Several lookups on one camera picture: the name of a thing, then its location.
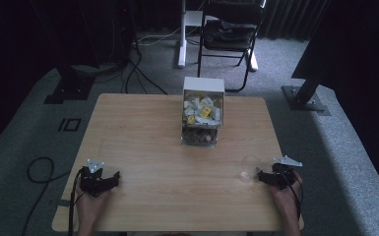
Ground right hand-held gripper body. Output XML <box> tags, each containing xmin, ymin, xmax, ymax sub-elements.
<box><xmin>270</xmin><ymin>155</ymin><xmax>304</xmax><ymax>191</ymax></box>

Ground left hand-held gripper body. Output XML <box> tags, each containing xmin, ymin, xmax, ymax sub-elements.
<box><xmin>79</xmin><ymin>158</ymin><xmax>112</xmax><ymax>199</ymax></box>

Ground clear glass cup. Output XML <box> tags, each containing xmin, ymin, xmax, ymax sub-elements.
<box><xmin>239</xmin><ymin>154</ymin><xmax>263</xmax><ymax>184</ymax></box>

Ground person's right hand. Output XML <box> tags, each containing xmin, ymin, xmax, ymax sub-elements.
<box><xmin>267</xmin><ymin>170</ymin><xmax>304</xmax><ymax>217</ymax></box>

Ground person's left hand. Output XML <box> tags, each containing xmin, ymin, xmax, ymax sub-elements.
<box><xmin>74</xmin><ymin>179</ymin><xmax>122</xmax><ymax>227</ymax></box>

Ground wooden table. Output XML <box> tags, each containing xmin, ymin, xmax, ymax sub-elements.
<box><xmin>51</xmin><ymin>92</ymin><xmax>305</xmax><ymax>233</ymax></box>

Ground pile of brown packets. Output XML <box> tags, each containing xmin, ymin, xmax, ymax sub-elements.
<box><xmin>182</xmin><ymin>126</ymin><xmax>219</xmax><ymax>146</ymax></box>

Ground clear storage box white lid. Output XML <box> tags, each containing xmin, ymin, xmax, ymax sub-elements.
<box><xmin>180</xmin><ymin>76</ymin><xmax>226</xmax><ymax>148</ymax></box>

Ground pile of white yellow packets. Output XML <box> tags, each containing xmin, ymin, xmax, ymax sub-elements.
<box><xmin>183</xmin><ymin>92</ymin><xmax>223</xmax><ymax>126</ymax></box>

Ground black stand with flat base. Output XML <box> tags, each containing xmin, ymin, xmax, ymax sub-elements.
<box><xmin>29</xmin><ymin>0</ymin><xmax>101</xmax><ymax>105</ymax></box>

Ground black folding chair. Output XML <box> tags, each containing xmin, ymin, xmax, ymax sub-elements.
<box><xmin>196</xmin><ymin>0</ymin><xmax>267</xmax><ymax>93</ymax></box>

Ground right hand-held gripper cable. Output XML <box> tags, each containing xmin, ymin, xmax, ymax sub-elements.
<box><xmin>277</xmin><ymin>166</ymin><xmax>304</xmax><ymax>221</ymax></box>

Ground hand-held gripper cable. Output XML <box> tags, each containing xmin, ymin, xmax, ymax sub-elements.
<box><xmin>277</xmin><ymin>166</ymin><xmax>304</xmax><ymax>221</ymax></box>
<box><xmin>67</xmin><ymin>168</ymin><xmax>88</xmax><ymax>236</ymax></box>

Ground left hand-held gripper cable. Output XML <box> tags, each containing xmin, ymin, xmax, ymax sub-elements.
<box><xmin>67</xmin><ymin>168</ymin><xmax>88</xmax><ymax>236</ymax></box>

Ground black floor cable loop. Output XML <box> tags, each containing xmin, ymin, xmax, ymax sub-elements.
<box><xmin>20</xmin><ymin>156</ymin><xmax>72</xmax><ymax>236</ymax></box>

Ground black slanted post with base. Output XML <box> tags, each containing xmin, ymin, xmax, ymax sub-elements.
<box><xmin>281</xmin><ymin>0</ymin><xmax>368</xmax><ymax>117</ymax></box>

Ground black cables on floor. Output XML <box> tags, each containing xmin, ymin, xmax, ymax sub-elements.
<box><xmin>92</xmin><ymin>32</ymin><xmax>169</xmax><ymax>96</ymax></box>

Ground white cable on floor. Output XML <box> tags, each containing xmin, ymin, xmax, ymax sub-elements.
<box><xmin>137</xmin><ymin>26</ymin><xmax>200</xmax><ymax>47</ymax></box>

